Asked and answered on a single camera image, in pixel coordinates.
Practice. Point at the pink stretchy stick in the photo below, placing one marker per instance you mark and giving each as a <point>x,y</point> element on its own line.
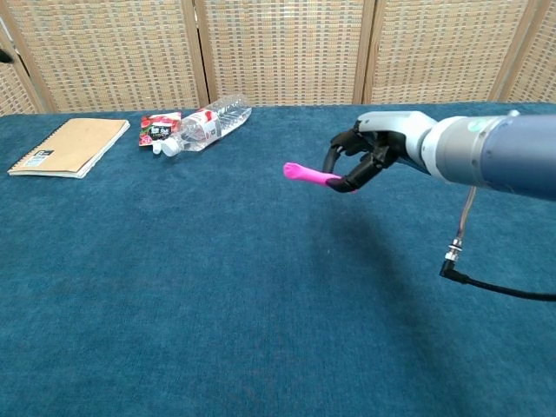
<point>304,173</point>

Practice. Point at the woven bamboo folding screen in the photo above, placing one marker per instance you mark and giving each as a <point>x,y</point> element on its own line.
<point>282,52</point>

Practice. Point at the red drink pouch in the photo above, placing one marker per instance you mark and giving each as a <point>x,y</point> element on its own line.
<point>158,128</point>

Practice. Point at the clear plastic water bottle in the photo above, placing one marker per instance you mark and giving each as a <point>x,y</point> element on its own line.
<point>208,123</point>

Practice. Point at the brown spiral notebook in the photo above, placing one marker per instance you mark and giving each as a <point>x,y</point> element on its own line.
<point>74,145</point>

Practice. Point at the blue table mat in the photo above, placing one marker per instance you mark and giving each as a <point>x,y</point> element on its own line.
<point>217,282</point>

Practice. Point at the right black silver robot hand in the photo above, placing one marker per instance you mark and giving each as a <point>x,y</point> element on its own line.
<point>391,126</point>

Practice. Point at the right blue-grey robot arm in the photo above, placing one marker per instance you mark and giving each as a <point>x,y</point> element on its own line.
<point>499,152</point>

